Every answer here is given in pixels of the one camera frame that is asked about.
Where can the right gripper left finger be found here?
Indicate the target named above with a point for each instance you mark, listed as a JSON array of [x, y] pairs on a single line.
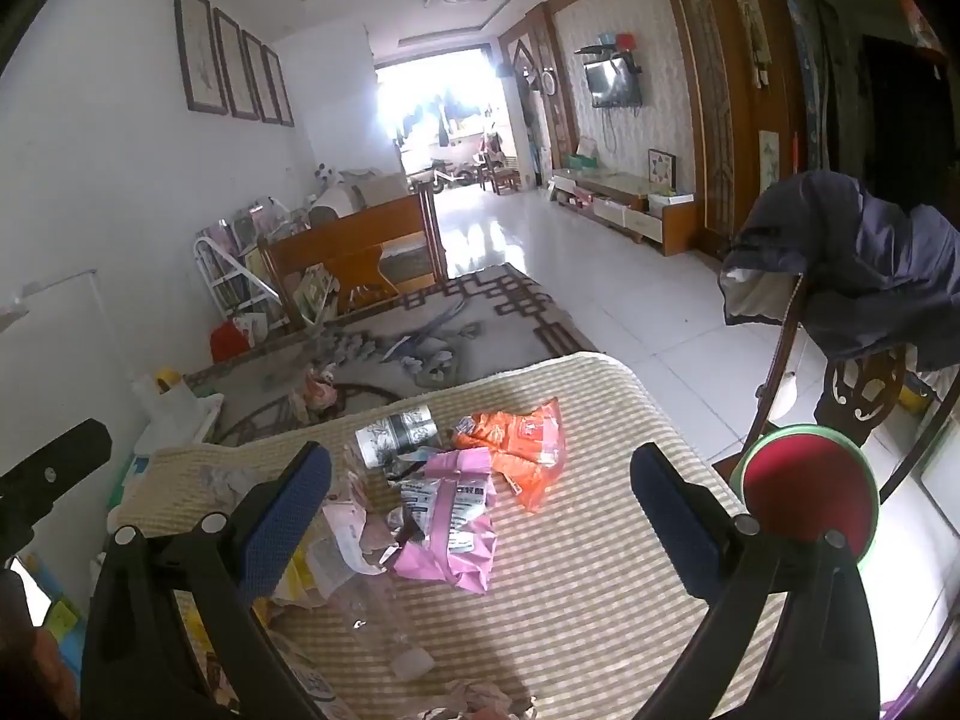
[[138, 662]]

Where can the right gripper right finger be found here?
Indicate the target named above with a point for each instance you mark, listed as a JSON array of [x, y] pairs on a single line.
[[821, 662]]

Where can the grey paper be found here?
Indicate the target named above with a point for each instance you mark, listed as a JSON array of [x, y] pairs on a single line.
[[228, 486]]

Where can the clear plastic bottle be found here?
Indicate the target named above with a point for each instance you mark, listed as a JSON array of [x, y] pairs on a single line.
[[346, 551]]

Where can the pink snack bag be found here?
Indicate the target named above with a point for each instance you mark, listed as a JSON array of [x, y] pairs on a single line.
[[447, 502]]

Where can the floral paper cup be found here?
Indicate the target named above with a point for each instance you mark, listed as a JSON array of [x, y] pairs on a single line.
[[386, 439]]

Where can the orange snack bag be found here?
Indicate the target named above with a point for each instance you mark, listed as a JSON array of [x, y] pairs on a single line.
[[528, 451]]

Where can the yellow white wrapper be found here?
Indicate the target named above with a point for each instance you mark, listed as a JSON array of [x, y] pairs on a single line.
[[297, 586]]

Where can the red bin with green rim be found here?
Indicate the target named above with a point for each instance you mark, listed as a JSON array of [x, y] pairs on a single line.
[[803, 480]]

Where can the red bag on floor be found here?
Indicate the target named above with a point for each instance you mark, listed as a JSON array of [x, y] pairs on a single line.
[[227, 342]]

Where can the carved wooden chair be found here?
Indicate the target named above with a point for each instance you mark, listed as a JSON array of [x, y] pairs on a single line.
[[856, 397]]

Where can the navy blue jacket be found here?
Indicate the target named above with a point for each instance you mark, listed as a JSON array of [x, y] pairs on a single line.
[[875, 276]]

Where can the wooden bench sofa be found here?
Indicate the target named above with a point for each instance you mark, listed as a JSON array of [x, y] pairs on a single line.
[[351, 248]]

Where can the framed picture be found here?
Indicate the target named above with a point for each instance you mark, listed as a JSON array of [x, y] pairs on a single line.
[[201, 75], [278, 87], [254, 50], [240, 93]]

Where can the patterned grey rug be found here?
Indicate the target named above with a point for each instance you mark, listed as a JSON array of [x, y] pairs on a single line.
[[468, 328]]

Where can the low tv cabinet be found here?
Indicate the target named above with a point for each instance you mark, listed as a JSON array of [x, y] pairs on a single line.
[[642, 210]]

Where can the white wire rack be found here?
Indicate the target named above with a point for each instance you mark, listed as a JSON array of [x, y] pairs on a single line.
[[234, 288]]

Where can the wall mounted television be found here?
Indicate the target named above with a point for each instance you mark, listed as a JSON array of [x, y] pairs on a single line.
[[613, 82]]

